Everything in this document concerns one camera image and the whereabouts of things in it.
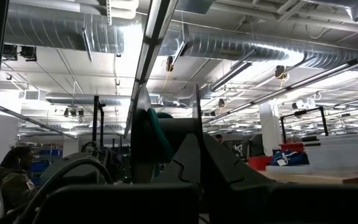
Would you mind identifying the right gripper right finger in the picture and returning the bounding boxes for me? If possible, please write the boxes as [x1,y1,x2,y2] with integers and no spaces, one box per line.
[202,133,358,224]

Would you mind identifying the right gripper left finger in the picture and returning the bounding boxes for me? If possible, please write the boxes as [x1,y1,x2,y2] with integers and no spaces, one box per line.
[32,133,203,224]

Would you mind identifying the teal cord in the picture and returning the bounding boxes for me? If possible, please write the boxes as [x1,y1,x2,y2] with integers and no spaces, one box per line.
[147,107,176,164]

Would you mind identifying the red plastic bin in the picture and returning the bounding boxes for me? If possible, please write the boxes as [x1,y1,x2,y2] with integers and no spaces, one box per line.
[247,156,273,171]
[279,142,306,153]

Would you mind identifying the blue bag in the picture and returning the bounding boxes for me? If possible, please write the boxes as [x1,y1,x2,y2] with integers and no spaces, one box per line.
[270,151,310,167]

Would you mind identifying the clear plastic bin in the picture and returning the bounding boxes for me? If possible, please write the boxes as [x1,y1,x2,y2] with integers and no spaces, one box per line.
[303,133,358,174]

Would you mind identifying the blue storage bins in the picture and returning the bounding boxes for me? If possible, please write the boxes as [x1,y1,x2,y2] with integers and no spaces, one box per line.
[29,147,63,185]

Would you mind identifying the long led light bar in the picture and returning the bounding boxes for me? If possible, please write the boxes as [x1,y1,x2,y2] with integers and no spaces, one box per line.
[202,49,358,125]
[124,0,180,139]

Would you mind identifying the black looped cable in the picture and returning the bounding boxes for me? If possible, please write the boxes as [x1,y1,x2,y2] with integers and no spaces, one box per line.
[14,156,114,224]

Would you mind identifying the black vertical post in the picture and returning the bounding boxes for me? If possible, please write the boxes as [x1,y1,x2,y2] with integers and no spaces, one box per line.
[92,95,107,151]

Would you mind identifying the black gantry frame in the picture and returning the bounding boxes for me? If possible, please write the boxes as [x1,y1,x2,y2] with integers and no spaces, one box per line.
[280,106,329,144]

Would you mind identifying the silver ventilation duct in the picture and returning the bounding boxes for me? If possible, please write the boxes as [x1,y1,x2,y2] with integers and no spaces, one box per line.
[158,23,358,71]
[0,2,126,54]

